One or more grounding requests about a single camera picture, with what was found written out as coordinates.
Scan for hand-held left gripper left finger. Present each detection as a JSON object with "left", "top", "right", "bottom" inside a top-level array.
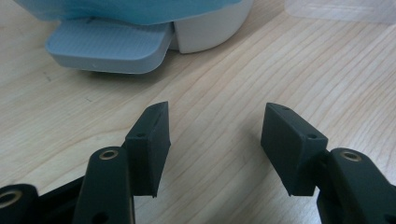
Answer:
[{"left": 124, "top": 101, "right": 172, "bottom": 199}]

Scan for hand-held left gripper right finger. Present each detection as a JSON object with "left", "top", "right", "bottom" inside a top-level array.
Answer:
[{"left": 261, "top": 102, "right": 330, "bottom": 197}]

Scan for white grey pedal trash bin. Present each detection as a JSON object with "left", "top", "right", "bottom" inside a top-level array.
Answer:
[{"left": 12, "top": 0, "right": 255, "bottom": 75}]

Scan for clear plastic container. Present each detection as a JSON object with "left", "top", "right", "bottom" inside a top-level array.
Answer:
[{"left": 284, "top": 0, "right": 396, "bottom": 25}]

